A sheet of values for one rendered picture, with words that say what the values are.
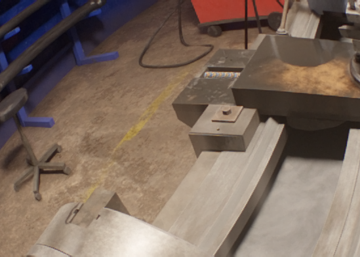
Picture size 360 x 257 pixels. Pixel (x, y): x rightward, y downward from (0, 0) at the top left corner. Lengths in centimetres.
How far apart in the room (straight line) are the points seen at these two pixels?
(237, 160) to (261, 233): 18
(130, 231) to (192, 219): 55
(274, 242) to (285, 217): 8
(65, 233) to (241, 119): 73
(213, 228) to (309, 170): 35
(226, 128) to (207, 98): 15
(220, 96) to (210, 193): 29
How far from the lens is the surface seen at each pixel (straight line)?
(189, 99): 116
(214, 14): 374
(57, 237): 37
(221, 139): 101
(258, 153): 97
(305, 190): 103
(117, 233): 34
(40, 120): 358
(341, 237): 76
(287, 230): 95
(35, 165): 290
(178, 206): 94
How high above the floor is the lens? 143
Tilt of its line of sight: 32 degrees down
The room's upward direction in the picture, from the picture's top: 20 degrees counter-clockwise
